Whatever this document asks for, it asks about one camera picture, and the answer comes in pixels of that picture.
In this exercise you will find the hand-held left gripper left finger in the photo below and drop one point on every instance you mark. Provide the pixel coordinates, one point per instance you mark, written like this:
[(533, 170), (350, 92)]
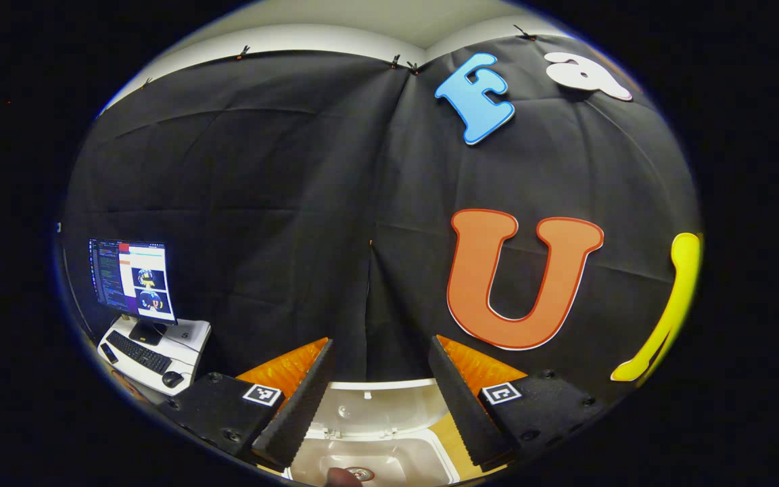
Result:
[(305, 406)]

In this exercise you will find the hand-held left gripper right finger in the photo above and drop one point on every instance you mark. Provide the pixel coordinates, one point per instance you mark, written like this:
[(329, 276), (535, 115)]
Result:
[(464, 406)]

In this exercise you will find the white desktop garbage bin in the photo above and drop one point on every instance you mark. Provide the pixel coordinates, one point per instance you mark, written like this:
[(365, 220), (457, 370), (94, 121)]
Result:
[(376, 406)]

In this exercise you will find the orange pop can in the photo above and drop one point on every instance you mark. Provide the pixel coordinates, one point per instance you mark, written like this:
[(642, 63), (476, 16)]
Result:
[(364, 473)]

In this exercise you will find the black computer mouse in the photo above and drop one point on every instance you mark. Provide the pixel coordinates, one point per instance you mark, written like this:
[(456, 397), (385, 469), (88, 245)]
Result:
[(173, 379)]

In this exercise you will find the white side table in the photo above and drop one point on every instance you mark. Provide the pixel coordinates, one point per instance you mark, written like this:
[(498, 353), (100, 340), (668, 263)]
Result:
[(190, 335)]

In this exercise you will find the black keyboard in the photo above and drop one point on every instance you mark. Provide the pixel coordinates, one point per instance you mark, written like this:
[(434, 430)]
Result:
[(138, 352)]

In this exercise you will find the computer monitor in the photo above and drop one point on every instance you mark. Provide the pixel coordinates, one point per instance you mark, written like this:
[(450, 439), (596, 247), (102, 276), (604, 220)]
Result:
[(132, 277)]

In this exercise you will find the black backdrop cloth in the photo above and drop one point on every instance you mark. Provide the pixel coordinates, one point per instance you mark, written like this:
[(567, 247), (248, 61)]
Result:
[(261, 169)]

